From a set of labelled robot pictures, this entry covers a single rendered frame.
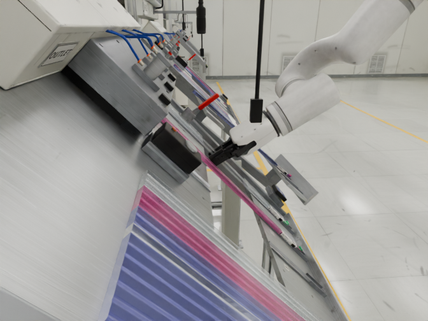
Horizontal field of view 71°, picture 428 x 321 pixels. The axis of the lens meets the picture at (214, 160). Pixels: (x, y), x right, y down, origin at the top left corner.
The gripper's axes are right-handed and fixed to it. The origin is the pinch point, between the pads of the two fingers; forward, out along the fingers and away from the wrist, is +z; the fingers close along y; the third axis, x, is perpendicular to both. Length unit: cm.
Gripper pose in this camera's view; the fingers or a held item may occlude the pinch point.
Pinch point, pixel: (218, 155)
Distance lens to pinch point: 76.0
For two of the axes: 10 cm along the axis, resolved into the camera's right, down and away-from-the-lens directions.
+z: -8.4, 5.1, 1.5
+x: 5.3, 7.6, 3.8
